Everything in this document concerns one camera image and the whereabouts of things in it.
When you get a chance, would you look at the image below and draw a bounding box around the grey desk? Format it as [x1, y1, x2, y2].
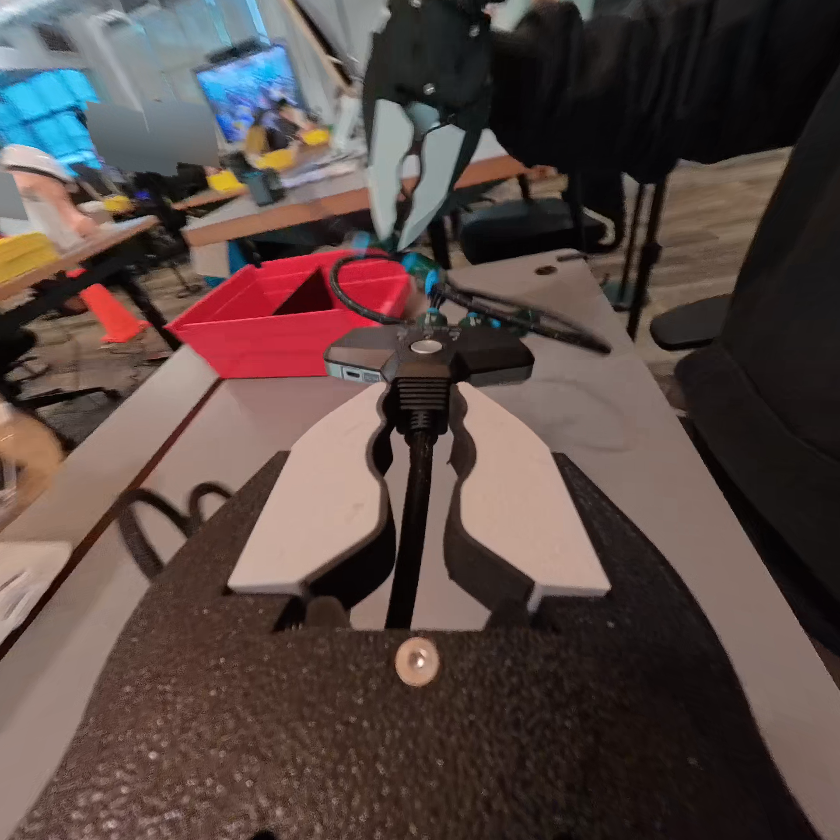
[0, 252, 840, 840]
[0, 344, 221, 657]

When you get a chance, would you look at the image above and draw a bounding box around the red bin with black divider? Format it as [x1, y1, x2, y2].
[164, 249, 416, 382]

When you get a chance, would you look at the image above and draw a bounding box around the black chair seat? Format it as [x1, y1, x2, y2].
[650, 292, 735, 350]

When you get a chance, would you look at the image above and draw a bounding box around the person's right forearm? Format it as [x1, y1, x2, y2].
[489, 0, 840, 188]

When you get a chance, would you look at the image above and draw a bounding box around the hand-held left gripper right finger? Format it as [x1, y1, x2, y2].
[445, 382, 613, 616]

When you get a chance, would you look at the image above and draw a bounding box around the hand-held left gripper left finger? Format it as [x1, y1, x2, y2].
[226, 382, 398, 608]

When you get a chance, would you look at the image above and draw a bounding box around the black case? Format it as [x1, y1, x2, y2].
[459, 197, 608, 265]

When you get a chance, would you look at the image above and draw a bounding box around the monitor screen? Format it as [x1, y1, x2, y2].
[196, 45, 308, 144]

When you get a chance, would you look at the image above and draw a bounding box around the dark device with display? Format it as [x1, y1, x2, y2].
[241, 167, 286, 207]

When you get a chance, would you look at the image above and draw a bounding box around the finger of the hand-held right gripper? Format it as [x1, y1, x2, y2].
[399, 121, 468, 250]
[364, 98, 417, 242]

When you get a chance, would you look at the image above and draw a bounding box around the black video switcher box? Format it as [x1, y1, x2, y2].
[323, 325, 536, 389]

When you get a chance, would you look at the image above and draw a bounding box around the grey table with wooden edge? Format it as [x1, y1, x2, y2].
[180, 154, 549, 249]
[0, 215, 164, 309]

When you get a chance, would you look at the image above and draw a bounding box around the braided cable with green plugs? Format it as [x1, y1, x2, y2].
[330, 248, 438, 329]
[420, 279, 613, 355]

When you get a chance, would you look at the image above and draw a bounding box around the orange traffic cone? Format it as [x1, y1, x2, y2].
[69, 268, 151, 343]

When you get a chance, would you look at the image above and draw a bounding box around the thick black switcher cable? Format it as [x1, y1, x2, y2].
[118, 381, 455, 631]

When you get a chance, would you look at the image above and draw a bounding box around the person's black-clothed torso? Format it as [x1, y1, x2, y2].
[676, 85, 840, 657]

